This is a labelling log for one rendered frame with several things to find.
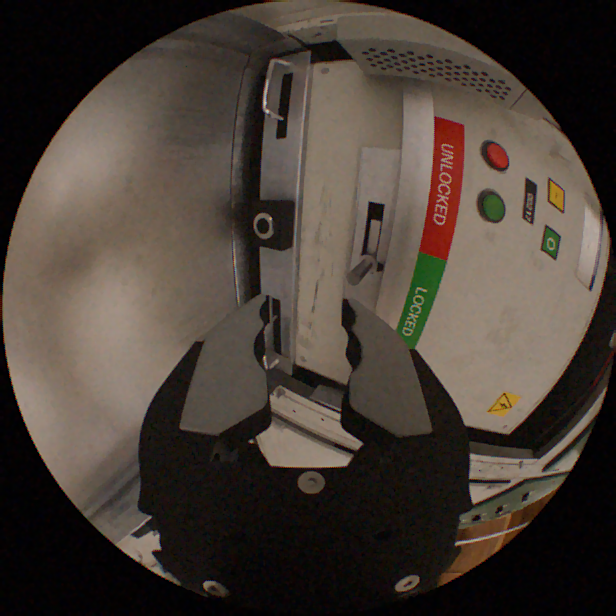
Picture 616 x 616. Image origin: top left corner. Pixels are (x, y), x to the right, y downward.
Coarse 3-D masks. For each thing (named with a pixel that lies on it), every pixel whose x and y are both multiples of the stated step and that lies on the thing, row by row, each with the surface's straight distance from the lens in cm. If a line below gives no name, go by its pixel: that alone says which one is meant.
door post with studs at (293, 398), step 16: (288, 384) 44; (304, 384) 44; (272, 400) 47; (288, 400) 43; (304, 400) 40; (304, 416) 44; (320, 416) 41; (336, 416) 40; (336, 432) 44; (480, 448) 51; (496, 448) 55; (512, 448) 59; (480, 464) 51; (496, 464) 53; (512, 464) 58; (528, 464) 63; (544, 464) 71
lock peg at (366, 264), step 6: (360, 258) 25; (366, 258) 25; (372, 258) 25; (360, 264) 23; (366, 264) 23; (372, 264) 25; (378, 264) 25; (354, 270) 21; (360, 270) 22; (366, 270) 23; (372, 270) 25; (378, 270) 25; (348, 276) 21; (354, 276) 21; (360, 276) 21; (354, 282) 21
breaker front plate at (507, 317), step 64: (320, 64) 33; (320, 128) 28; (384, 128) 26; (512, 128) 29; (320, 192) 27; (384, 192) 24; (512, 192) 26; (576, 192) 34; (320, 256) 28; (384, 256) 25; (448, 256) 25; (512, 256) 27; (576, 256) 33; (320, 320) 32; (448, 320) 28; (512, 320) 30; (576, 320) 37; (448, 384) 34; (512, 384) 37
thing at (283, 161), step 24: (312, 72) 32; (288, 96) 31; (288, 120) 29; (264, 144) 30; (288, 144) 28; (264, 168) 30; (288, 168) 28; (264, 192) 30; (288, 192) 27; (264, 264) 32; (288, 264) 29; (264, 288) 34; (288, 288) 31; (288, 312) 33; (288, 336) 35
